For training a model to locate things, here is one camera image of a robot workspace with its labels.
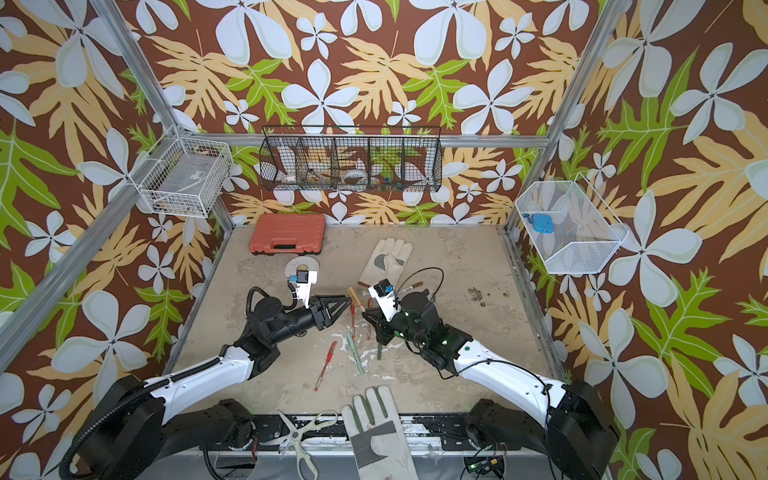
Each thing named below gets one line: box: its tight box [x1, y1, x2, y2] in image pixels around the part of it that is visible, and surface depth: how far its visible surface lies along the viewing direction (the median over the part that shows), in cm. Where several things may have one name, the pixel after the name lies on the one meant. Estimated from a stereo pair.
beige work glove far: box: [358, 237, 413, 287], surface depth 110 cm
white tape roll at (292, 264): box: [285, 256, 320, 277], surface depth 110 cm
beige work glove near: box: [341, 385, 419, 480], surface depth 75 cm
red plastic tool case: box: [249, 213, 326, 255], surface depth 117 cm
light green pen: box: [346, 332, 365, 375], surface depth 90 cm
